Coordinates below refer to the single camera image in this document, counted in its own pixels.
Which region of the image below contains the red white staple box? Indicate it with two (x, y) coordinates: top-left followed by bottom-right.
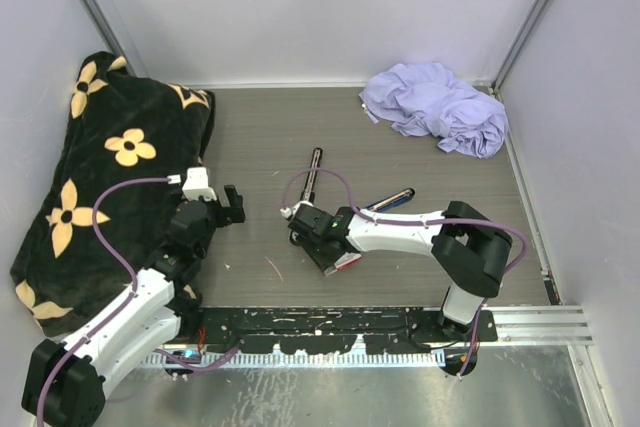
(323, 253), (361, 276)

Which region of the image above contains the black stapler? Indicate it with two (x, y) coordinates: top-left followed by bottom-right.
(300, 147), (323, 202)

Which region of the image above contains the blue stapler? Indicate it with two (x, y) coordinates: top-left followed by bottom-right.
(365, 187), (415, 212)

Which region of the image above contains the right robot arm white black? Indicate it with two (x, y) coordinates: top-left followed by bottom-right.
(281, 201), (513, 341)

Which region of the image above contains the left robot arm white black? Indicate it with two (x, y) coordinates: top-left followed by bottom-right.
(22, 185), (246, 426)

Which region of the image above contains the black floral blanket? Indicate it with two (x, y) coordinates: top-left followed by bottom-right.
(10, 52), (215, 338)

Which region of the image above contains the lavender crumpled cloth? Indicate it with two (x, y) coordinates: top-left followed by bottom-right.
(359, 62), (509, 159)

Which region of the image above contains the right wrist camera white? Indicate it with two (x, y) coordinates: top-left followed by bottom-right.
(279, 201), (313, 220)

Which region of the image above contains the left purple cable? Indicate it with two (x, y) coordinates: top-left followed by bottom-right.
(35, 175), (241, 421)

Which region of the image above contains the white cable duct strip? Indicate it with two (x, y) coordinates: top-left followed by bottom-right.
(139, 350), (446, 369)

